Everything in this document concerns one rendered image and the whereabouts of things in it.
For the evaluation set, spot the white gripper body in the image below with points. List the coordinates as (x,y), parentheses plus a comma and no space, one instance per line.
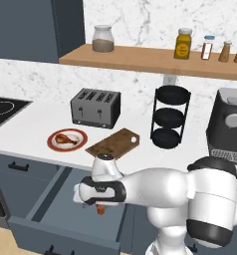
(78,194)

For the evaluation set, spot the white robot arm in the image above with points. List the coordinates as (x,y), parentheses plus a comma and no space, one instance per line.
(163,187)

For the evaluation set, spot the open dark blue drawer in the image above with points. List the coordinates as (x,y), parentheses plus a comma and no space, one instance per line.
(67,219)

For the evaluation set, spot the closed dark blue drawer front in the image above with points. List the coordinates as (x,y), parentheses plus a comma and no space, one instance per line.
(27,189)

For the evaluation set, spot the red-rimmed white plate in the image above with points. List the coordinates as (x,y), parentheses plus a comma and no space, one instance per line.
(54,144)

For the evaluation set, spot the brown wooden cutting board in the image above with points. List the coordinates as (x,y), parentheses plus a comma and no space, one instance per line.
(115,142)

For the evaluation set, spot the brown chicken drumstick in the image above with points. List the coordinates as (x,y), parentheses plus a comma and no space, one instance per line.
(64,138)

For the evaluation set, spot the dark blue cupboard door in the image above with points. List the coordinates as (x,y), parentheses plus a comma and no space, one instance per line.
(138,232)

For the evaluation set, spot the grey four-slot toaster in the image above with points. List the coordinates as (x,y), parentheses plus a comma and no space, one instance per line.
(90,111)

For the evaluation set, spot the black hob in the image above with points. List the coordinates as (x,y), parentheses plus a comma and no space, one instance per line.
(4,111)

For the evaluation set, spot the glass jar with brown contents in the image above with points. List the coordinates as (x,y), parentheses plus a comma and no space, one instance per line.
(103,41)

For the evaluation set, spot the dark grey coffee machine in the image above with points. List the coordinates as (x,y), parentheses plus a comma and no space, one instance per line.
(223,139)

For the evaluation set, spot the yellow jar with white lid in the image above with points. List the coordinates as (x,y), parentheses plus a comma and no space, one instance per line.
(183,46)

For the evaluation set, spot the white red-labelled spice shaker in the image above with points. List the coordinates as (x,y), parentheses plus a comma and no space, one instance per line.
(207,50)

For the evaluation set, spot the white wall socket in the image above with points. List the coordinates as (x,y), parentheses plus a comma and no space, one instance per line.
(170,79)

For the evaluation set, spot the wooden wall shelf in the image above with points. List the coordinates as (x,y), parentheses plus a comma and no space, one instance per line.
(140,59)

